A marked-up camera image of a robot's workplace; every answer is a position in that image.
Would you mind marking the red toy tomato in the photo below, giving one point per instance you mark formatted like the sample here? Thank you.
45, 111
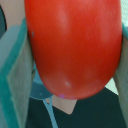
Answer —
41, 22

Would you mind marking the gripper teal padded right finger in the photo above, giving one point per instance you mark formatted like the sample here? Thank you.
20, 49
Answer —
121, 76

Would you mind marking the gripper teal padded left finger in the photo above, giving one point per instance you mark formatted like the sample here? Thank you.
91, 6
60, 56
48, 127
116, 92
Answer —
16, 75

